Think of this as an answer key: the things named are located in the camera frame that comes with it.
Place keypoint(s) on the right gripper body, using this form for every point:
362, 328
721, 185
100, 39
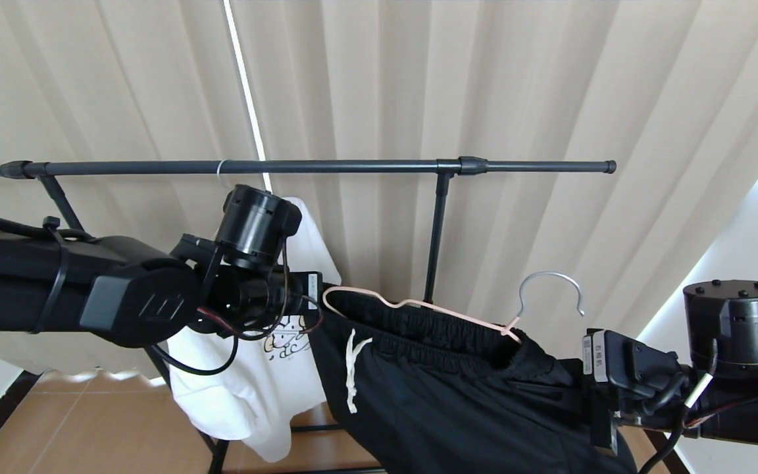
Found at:
747, 415

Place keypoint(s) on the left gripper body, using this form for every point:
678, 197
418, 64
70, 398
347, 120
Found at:
247, 296

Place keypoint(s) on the white printed t-shirt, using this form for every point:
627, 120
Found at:
247, 395

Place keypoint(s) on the pink clothes hanger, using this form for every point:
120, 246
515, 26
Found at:
220, 174
418, 305

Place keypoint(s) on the black garment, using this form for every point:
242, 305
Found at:
451, 395

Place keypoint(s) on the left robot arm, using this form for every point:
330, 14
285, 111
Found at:
56, 283

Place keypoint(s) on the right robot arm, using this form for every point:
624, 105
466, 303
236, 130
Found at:
734, 322

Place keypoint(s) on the black clothes rack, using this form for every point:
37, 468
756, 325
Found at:
353, 166

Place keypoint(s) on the white curtain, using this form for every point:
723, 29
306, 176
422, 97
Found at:
484, 79

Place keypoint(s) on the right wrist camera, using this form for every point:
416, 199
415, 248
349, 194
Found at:
629, 362

